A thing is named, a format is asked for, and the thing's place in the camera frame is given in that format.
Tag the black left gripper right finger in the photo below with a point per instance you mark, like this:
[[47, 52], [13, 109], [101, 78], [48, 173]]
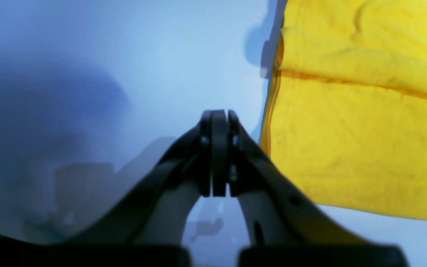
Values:
[[285, 227]]

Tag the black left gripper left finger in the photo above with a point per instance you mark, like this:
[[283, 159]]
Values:
[[145, 228]]

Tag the yellow t-shirt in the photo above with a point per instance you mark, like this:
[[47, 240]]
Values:
[[346, 116]]

